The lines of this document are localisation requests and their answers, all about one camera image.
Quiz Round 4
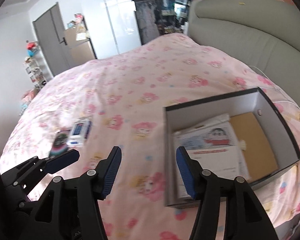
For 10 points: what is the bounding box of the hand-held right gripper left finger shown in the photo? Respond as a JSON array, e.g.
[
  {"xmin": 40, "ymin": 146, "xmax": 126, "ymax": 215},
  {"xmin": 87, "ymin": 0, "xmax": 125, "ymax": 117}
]
[{"xmin": 27, "ymin": 146, "xmax": 123, "ymax": 240}]

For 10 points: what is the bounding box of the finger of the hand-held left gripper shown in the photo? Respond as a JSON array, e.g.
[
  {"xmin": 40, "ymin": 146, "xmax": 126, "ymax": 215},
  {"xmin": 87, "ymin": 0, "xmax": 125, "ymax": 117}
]
[
  {"xmin": 5, "ymin": 187, "xmax": 44, "ymax": 217},
  {"xmin": 1, "ymin": 149, "xmax": 80, "ymax": 188}
]

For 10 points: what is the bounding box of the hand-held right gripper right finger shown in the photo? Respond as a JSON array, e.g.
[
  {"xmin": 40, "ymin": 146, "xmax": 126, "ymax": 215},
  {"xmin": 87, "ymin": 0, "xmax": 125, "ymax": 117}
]
[{"xmin": 175, "ymin": 146, "xmax": 278, "ymax": 240}]

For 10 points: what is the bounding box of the black book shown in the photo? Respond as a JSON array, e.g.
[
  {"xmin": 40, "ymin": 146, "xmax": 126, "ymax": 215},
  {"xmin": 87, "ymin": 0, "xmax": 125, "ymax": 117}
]
[{"xmin": 48, "ymin": 129, "xmax": 72, "ymax": 158}]

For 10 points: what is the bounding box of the cartoon picture pack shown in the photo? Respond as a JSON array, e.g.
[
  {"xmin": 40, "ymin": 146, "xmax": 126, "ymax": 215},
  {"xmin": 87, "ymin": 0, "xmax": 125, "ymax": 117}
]
[{"xmin": 172, "ymin": 114, "xmax": 252, "ymax": 202}]

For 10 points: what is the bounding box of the black cardboard box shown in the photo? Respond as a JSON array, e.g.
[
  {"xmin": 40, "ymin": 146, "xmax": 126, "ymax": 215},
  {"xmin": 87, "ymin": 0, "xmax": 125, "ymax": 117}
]
[{"xmin": 163, "ymin": 87, "xmax": 300, "ymax": 208}]

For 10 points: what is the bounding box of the white wet wipes pack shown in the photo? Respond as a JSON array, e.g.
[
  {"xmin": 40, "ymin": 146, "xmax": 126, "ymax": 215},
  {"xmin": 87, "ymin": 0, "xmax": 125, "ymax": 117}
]
[{"xmin": 66, "ymin": 120, "xmax": 92, "ymax": 147}]

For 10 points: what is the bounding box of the teal patterned box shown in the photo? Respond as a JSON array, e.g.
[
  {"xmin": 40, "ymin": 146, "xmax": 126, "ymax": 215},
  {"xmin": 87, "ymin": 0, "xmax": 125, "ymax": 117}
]
[{"xmin": 19, "ymin": 100, "xmax": 31, "ymax": 115}]

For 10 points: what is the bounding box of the pink bag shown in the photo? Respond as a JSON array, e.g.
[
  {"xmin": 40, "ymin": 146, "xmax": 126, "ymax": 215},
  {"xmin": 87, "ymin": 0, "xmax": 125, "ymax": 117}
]
[{"xmin": 21, "ymin": 89, "xmax": 38, "ymax": 101}]

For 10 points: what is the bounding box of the brown cardboard sheet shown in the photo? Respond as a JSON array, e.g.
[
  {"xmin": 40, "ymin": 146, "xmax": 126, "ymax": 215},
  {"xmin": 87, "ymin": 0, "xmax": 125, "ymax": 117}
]
[{"xmin": 229, "ymin": 112, "xmax": 279, "ymax": 183}]

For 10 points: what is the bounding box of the pink printed blanket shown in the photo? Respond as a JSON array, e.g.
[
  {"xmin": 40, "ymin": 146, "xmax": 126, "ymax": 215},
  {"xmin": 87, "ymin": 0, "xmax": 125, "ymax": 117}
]
[{"xmin": 0, "ymin": 34, "xmax": 300, "ymax": 240}]

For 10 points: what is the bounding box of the white shelf rack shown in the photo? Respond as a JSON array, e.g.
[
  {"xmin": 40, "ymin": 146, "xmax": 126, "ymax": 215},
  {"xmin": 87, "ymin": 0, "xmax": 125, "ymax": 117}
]
[{"xmin": 24, "ymin": 56, "xmax": 47, "ymax": 89}]

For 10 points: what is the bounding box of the gold fridge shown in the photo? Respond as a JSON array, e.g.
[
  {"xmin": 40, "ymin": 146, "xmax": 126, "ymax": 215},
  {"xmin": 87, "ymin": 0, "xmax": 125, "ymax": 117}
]
[{"xmin": 64, "ymin": 26, "xmax": 98, "ymax": 68}]

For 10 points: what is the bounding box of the red plush toy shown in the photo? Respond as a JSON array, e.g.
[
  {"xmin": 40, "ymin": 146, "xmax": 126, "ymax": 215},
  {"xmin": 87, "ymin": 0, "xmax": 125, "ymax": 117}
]
[{"xmin": 26, "ymin": 41, "xmax": 38, "ymax": 55}]

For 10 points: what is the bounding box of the grey door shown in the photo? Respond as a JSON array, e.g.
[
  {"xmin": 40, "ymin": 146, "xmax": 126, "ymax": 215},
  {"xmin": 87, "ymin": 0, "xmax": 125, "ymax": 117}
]
[{"xmin": 32, "ymin": 2, "xmax": 73, "ymax": 77}]

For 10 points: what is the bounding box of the grey padded bed headboard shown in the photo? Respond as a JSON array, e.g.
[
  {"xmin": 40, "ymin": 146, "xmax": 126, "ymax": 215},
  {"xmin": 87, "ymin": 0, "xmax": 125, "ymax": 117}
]
[{"xmin": 186, "ymin": 0, "xmax": 300, "ymax": 120}]

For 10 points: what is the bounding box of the glossy white wardrobe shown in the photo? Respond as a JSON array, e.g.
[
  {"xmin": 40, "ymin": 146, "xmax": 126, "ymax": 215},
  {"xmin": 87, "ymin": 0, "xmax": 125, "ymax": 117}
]
[{"xmin": 76, "ymin": 0, "xmax": 142, "ymax": 60}]

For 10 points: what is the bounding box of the dark glass-door wardrobe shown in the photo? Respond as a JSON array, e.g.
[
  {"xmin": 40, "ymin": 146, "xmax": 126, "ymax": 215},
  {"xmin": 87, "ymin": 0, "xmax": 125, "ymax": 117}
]
[{"xmin": 127, "ymin": 0, "xmax": 198, "ymax": 46}]

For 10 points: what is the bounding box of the white cable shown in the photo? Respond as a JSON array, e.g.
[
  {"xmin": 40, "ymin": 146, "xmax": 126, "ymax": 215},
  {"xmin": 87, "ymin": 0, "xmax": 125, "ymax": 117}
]
[{"xmin": 249, "ymin": 65, "xmax": 300, "ymax": 110}]

